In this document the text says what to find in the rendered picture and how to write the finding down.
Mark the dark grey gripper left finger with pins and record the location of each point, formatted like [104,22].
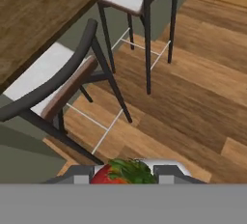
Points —
[82,173]

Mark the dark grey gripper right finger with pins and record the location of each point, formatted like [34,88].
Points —
[169,172]

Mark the red strawberry with green leaves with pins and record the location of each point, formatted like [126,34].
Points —
[122,172]

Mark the dark bar stool white seat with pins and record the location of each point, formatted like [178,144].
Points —
[61,83]
[141,12]

